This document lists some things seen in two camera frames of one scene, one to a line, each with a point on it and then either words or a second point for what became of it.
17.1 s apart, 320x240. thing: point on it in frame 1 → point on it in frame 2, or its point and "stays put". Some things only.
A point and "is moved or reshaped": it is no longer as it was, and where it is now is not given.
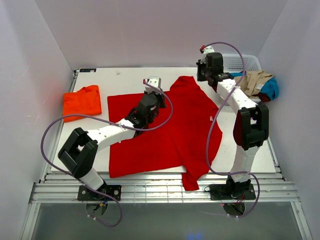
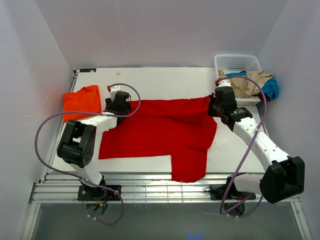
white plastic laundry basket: [234, 63] stays put
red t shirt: [181, 138] is moved or reshaped
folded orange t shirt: [86, 101] stays put
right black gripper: [199, 67] → [210, 112]
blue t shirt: [270, 87] stays put
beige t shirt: [252, 78] stays put
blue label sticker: [88, 70] stays put
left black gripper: [162, 105] → [109, 103]
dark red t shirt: [263, 97] stays put
